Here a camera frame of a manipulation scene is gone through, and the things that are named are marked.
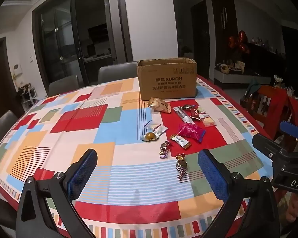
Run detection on gold foil candy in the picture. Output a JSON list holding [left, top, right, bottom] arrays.
[[176, 153, 188, 181]]

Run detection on dark glass sliding door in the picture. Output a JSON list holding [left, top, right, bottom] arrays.
[[32, 0, 133, 95]]

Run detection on brown cardboard box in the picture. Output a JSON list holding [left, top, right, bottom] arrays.
[[136, 58, 198, 101]]

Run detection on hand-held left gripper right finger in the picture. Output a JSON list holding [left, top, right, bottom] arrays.
[[198, 149, 287, 238]]

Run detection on brown and white snack packet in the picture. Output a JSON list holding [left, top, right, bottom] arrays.
[[169, 134, 192, 150]]

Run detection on green cloth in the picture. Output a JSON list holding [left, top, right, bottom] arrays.
[[246, 78, 262, 95]]

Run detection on beige snack packet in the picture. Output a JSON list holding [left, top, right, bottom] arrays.
[[153, 100, 171, 114]]

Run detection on gold snack packet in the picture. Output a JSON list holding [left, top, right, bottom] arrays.
[[148, 97, 162, 108]]

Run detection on grey chair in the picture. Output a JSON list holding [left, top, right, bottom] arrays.
[[48, 75, 80, 97], [0, 110, 19, 144], [98, 61, 139, 85]]

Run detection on dark snack stick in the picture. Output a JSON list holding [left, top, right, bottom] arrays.
[[173, 106, 196, 124]]

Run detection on pink snack packet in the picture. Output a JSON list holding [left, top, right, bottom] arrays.
[[177, 123, 205, 144]]

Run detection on red foil balloons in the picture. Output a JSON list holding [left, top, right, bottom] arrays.
[[228, 30, 250, 55]]

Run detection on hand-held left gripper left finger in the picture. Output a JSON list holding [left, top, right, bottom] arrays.
[[15, 148, 98, 238]]

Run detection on dark wooden cabinet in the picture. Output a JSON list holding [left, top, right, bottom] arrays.
[[210, 0, 239, 62]]

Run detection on colourful checked tablecloth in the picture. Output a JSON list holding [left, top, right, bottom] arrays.
[[0, 76, 276, 238]]

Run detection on clear packet with yellow cake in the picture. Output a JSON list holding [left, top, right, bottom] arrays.
[[202, 117, 218, 127]]

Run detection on small shelf rack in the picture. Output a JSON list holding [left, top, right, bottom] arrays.
[[17, 84, 39, 110]]

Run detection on red candy packet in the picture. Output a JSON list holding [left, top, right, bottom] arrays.
[[189, 108, 201, 121]]

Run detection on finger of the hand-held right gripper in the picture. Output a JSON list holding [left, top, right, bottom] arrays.
[[252, 133, 288, 159], [280, 120, 298, 139]]

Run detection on red wooden chair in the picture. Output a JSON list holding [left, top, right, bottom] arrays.
[[240, 84, 298, 152]]

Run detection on white low sideboard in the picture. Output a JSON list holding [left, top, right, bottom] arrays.
[[214, 68, 272, 90]]

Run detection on clear packet with white pastry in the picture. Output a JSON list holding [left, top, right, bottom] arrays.
[[147, 123, 169, 135]]

